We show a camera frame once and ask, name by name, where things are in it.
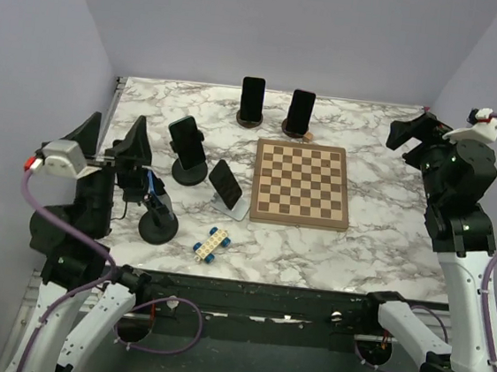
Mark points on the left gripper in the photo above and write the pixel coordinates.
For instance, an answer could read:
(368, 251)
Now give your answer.
(135, 146)

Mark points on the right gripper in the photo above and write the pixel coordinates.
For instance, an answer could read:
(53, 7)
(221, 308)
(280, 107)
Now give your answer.
(402, 130)

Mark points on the black phone teal case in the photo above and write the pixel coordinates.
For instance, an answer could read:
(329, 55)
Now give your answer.
(187, 142)

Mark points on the black phone pink case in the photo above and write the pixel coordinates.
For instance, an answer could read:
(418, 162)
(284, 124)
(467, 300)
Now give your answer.
(300, 111)

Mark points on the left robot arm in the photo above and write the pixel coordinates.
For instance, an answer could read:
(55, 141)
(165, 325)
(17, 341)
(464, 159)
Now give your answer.
(83, 293)

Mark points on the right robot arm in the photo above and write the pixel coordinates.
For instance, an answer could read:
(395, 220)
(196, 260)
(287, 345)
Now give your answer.
(457, 167)

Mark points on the black round clamp stand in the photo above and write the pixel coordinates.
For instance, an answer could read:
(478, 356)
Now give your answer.
(189, 177)

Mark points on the black stand with blue phone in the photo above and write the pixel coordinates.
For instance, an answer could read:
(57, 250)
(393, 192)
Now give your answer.
(158, 224)

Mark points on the round wooden stand right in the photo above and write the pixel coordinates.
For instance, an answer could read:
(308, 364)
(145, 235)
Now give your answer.
(290, 133)

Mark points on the round wooden stand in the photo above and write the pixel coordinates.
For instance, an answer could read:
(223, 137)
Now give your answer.
(290, 133)
(247, 123)

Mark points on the round wooden stand left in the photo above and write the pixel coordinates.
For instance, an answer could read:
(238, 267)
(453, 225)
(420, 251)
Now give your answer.
(247, 123)

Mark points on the silver metal phone stand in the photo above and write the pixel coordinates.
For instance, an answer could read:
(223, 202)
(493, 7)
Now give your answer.
(237, 212)

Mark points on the wooden chessboard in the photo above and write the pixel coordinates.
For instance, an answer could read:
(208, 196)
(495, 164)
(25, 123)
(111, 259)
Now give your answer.
(304, 185)

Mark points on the toy brick car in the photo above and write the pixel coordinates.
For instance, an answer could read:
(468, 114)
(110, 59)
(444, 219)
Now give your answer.
(204, 251)

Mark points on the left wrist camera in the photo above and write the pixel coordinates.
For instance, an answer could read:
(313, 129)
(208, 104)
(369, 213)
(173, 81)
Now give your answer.
(61, 158)

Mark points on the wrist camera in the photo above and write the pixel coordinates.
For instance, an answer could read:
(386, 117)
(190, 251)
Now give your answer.
(483, 128)
(61, 158)

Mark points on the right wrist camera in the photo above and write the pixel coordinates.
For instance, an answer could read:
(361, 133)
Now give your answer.
(483, 128)

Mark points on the black front rail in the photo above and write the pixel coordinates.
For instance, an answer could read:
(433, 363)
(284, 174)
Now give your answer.
(250, 312)

